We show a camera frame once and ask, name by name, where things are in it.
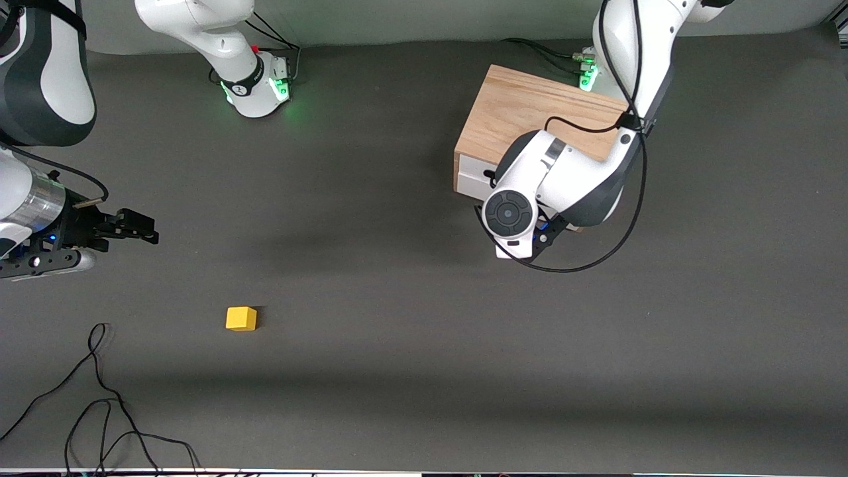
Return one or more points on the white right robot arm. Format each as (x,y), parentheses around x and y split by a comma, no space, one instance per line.
(225,40)

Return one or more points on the yellow cube block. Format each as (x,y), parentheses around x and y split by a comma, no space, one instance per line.
(240,318)

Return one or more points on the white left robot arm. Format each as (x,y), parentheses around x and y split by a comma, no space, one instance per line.
(570,172)

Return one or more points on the white-fronted wooden drawer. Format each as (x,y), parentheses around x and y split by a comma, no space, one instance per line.
(474,177)

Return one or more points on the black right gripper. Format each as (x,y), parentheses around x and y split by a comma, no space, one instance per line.
(78,226)

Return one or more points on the light wooden drawer cabinet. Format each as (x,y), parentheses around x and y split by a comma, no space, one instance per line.
(517,112)

